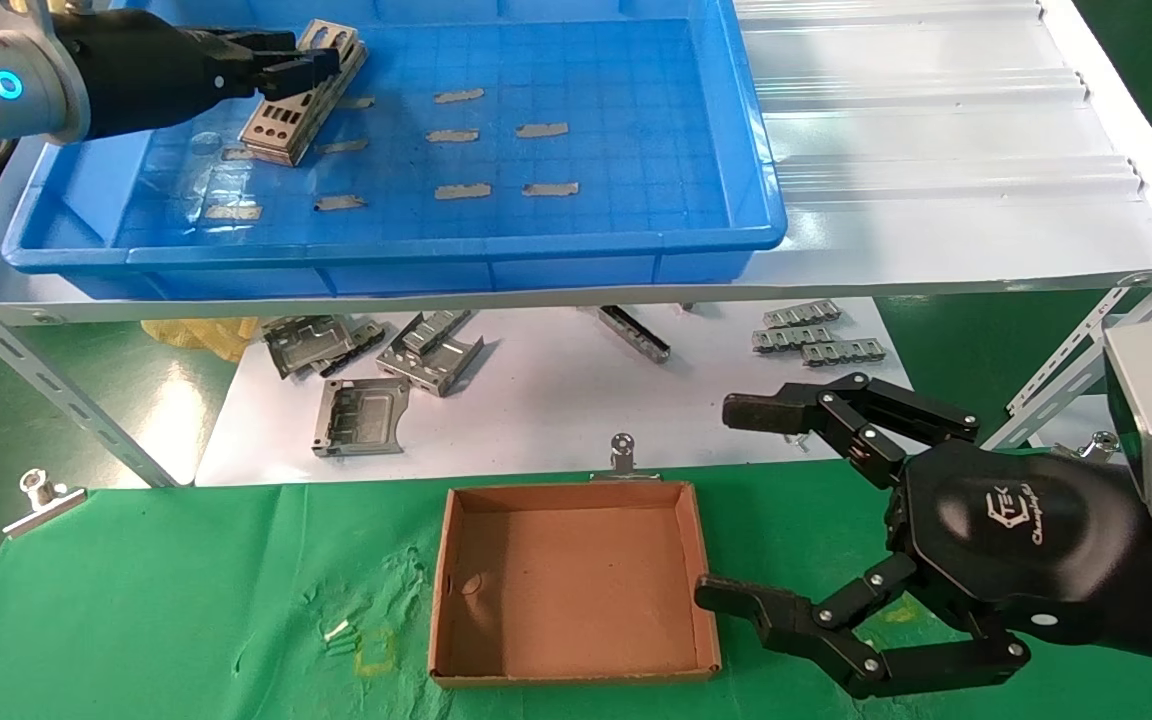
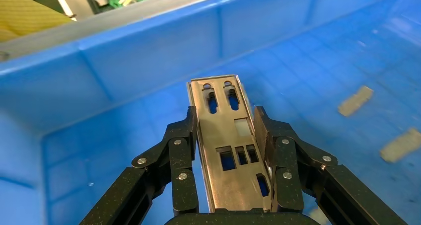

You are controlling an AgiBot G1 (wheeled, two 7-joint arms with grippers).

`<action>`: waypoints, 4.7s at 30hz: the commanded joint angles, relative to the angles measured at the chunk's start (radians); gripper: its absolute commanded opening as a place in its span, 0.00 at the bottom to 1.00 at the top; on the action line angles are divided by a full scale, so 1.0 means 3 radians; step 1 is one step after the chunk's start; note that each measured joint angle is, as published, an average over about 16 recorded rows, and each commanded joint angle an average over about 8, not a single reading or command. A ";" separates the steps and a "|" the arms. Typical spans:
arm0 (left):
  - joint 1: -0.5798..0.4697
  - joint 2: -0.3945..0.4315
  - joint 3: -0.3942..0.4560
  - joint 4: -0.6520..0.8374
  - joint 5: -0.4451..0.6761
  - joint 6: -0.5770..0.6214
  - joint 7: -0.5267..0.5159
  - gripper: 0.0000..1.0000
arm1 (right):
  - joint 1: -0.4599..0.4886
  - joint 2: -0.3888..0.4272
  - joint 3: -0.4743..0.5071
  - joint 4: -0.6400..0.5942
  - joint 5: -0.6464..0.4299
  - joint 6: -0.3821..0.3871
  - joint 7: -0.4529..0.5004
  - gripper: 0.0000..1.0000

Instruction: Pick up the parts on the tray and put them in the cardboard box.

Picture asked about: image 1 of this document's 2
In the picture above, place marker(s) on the perforated white steel strut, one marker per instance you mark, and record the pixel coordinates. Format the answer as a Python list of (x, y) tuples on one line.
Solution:
[(1061, 368), (26, 365)]

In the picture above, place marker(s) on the white metal shelf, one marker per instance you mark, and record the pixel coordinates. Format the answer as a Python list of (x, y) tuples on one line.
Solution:
[(936, 150)]

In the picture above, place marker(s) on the small white scrap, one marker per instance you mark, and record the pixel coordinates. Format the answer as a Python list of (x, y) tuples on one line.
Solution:
[(336, 632)]

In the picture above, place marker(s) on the long narrow metal strip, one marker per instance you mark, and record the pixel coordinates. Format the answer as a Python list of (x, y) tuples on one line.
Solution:
[(636, 335)]

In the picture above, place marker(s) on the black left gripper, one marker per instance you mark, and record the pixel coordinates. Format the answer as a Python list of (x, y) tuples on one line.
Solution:
[(146, 70)]

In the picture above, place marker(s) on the white board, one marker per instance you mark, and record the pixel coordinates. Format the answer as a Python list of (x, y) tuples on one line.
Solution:
[(556, 400)]

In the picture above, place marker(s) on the grey sheet metal bracket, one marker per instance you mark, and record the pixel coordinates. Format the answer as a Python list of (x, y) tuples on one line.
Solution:
[(431, 350), (368, 340), (311, 345)]

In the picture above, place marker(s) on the flat grey metal frame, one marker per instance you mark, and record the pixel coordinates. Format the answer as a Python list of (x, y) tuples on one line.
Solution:
[(366, 415)]

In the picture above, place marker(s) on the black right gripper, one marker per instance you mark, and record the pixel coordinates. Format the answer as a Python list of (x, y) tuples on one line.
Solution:
[(1021, 530)]

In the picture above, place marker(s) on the blue plastic tray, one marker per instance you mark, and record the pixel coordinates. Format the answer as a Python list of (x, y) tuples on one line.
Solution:
[(616, 150)]

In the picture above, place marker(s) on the small ribbed metal clip strip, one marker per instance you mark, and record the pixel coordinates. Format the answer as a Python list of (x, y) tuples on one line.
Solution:
[(791, 338), (801, 315), (844, 352)]

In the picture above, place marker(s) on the metal io shield plate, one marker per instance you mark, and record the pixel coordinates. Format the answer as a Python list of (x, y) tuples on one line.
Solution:
[(286, 125)]

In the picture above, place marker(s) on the green table cloth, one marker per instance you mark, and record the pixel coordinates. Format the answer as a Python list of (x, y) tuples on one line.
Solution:
[(186, 600)]

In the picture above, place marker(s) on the brown cardboard box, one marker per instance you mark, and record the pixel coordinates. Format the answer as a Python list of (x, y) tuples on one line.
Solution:
[(566, 580)]

